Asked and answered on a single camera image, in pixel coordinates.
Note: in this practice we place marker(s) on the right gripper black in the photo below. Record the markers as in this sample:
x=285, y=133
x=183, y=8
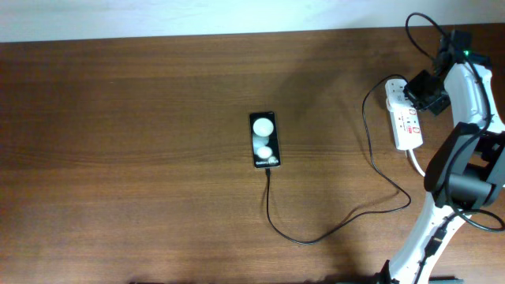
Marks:
x=432, y=104

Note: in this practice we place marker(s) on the black smartphone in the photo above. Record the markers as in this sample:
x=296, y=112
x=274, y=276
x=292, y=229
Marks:
x=265, y=140

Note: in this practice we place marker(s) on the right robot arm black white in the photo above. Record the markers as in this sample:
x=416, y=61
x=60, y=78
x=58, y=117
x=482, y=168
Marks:
x=467, y=173

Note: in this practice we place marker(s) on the white power strip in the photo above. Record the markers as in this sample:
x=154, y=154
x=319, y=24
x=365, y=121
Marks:
x=404, y=120

